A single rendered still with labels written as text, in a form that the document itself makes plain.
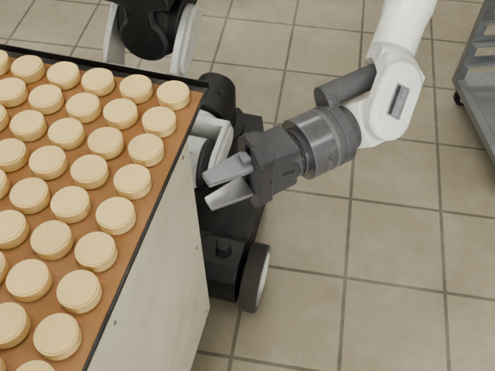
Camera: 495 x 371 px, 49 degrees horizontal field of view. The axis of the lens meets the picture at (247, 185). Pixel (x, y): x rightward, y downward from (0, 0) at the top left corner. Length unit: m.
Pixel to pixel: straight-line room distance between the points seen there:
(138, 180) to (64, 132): 0.15
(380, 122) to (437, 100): 1.53
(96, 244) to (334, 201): 1.26
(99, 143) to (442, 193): 1.39
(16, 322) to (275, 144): 0.37
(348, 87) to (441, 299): 1.10
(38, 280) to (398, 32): 0.57
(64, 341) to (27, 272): 0.10
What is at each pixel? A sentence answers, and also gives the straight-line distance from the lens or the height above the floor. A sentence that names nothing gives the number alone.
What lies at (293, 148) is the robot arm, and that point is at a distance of 0.69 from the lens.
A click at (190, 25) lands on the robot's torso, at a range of 1.13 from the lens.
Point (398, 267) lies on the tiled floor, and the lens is 1.77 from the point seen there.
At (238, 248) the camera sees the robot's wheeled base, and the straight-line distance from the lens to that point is 1.49.
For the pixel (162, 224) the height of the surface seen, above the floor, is 0.76.
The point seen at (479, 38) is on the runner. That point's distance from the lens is 2.04.
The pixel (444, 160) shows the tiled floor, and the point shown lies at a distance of 2.06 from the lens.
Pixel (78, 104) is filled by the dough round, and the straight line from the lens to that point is 0.87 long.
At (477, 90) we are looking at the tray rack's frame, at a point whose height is 0.15.
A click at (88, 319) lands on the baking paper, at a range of 0.68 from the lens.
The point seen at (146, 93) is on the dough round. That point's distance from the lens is 0.86.
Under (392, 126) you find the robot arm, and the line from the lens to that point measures 0.75.
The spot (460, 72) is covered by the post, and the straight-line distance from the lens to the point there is 2.13.
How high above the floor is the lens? 1.51
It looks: 54 degrees down
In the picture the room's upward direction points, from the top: straight up
